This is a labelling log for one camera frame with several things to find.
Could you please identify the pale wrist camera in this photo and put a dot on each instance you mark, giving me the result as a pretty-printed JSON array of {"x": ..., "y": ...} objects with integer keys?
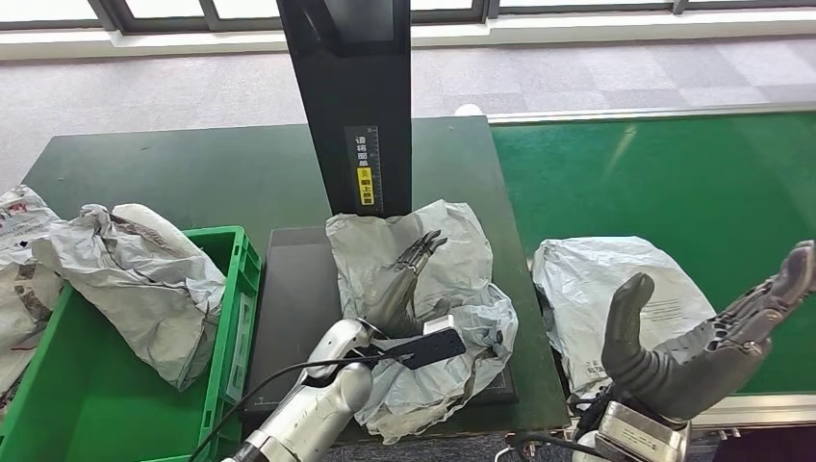
[
  {"x": 644, "y": 437},
  {"x": 438, "y": 325}
]

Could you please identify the grey parcel bag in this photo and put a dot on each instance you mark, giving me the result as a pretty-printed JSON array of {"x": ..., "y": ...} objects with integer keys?
[{"x": 146, "y": 293}]

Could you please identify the green conveyor belt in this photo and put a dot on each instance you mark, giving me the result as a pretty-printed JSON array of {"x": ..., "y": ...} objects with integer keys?
[{"x": 669, "y": 178}]

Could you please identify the green plastic crate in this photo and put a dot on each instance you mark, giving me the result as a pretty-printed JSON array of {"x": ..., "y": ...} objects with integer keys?
[{"x": 95, "y": 408}]

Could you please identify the dark machine screen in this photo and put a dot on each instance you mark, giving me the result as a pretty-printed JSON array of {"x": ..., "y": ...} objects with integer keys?
[{"x": 357, "y": 19}]

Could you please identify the dark window frame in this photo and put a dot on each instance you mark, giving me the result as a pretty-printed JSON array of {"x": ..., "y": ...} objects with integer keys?
[{"x": 178, "y": 27}]

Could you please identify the pale parcel bag brown edge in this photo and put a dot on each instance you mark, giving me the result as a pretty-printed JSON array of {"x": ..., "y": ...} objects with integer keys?
[{"x": 459, "y": 255}]

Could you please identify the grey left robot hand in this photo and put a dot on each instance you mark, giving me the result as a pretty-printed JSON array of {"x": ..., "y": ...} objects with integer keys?
[{"x": 395, "y": 300}]

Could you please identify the black yellow ruler label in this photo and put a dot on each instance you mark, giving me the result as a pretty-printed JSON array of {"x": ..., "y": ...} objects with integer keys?
[{"x": 365, "y": 185}]

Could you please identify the dark green table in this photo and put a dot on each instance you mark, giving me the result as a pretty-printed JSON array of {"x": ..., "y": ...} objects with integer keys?
[{"x": 191, "y": 172}]

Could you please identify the pale printed parcel bag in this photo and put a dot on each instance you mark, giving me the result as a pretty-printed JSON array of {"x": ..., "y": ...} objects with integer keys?
[{"x": 574, "y": 287}]

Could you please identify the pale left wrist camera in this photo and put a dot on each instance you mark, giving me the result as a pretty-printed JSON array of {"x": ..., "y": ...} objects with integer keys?
[{"x": 438, "y": 325}]

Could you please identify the white round knob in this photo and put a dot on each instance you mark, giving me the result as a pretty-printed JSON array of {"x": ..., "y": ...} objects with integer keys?
[{"x": 468, "y": 111}]

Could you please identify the black left camera bracket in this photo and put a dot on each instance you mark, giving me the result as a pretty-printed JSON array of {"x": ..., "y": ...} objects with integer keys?
[{"x": 433, "y": 347}]

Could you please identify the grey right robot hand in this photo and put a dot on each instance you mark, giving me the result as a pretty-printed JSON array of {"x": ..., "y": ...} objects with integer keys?
[{"x": 688, "y": 376}]

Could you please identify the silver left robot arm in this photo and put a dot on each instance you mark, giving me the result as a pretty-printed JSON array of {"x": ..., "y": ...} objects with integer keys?
[{"x": 319, "y": 408}]

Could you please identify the black inbound scanner machine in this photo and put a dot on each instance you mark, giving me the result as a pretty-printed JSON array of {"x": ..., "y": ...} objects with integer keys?
[{"x": 357, "y": 83}]

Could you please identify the white bag red print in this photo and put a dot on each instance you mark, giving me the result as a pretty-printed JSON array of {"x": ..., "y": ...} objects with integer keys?
[{"x": 19, "y": 300}]

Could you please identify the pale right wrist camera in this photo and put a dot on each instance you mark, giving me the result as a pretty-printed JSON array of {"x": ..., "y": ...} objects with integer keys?
[{"x": 644, "y": 437}]

